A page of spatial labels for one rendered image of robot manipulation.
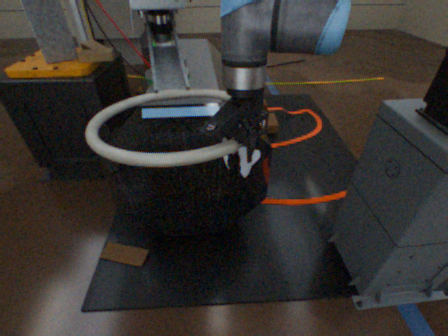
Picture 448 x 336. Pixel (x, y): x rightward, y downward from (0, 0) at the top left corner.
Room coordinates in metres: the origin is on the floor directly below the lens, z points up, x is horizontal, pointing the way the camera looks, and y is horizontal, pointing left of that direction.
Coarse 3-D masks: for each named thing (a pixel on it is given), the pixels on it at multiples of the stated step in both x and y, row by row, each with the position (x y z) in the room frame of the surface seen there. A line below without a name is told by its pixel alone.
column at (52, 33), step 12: (24, 0) 1.66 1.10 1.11; (36, 0) 1.69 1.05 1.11; (48, 0) 1.73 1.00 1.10; (36, 12) 1.68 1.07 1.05; (48, 12) 1.71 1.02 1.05; (60, 12) 1.75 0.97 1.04; (36, 24) 1.67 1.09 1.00; (48, 24) 1.70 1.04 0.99; (60, 24) 1.73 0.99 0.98; (36, 36) 1.66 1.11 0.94; (48, 36) 1.69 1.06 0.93; (60, 36) 1.72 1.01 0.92; (48, 48) 1.68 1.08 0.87; (60, 48) 1.71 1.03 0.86; (72, 48) 1.74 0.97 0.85; (48, 60) 1.66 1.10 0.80; (60, 60) 1.70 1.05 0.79
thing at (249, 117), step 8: (264, 88) 0.56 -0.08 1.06; (232, 96) 0.51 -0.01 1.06; (240, 96) 0.50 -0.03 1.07; (248, 96) 0.50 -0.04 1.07; (256, 96) 0.54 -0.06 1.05; (256, 104) 0.54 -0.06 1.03; (248, 112) 0.52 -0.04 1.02; (256, 112) 0.54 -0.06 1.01; (264, 112) 0.54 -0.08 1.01; (240, 120) 0.50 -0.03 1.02; (248, 120) 0.50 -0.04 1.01; (256, 120) 0.51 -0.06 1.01; (232, 128) 0.51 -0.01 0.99; (240, 128) 0.49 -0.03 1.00; (248, 128) 0.49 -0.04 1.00; (256, 128) 0.53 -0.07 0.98; (232, 136) 0.51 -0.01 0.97; (240, 136) 0.49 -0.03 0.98; (256, 136) 0.52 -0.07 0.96
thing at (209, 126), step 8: (224, 104) 0.52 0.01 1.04; (232, 104) 0.51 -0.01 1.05; (240, 104) 0.50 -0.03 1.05; (248, 104) 0.51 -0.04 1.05; (224, 112) 0.49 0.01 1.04; (232, 112) 0.48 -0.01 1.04; (240, 112) 0.49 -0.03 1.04; (208, 120) 0.48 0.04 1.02; (216, 120) 0.48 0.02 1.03; (224, 120) 0.47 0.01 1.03; (232, 120) 0.47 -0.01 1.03; (208, 128) 0.46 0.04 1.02; (216, 128) 0.45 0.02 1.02; (224, 128) 0.46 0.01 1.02; (208, 136) 0.44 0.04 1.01; (216, 136) 0.44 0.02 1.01; (224, 136) 0.45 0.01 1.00
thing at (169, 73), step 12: (144, 12) 1.47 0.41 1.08; (144, 24) 1.33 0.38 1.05; (156, 48) 1.20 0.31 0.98; (168, 48) 1.21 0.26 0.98; (156, 60) 1.11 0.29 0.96; (168, 60) 1.12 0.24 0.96; (180, 60) 1.05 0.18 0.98; (156, 72) 1.03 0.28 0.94; (168, 72) 1.04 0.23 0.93; (180, 72) 1.04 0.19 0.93; (156, 84) 0.89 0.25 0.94; (168, 84) 0.97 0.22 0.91; (180, 84) 0.97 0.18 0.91
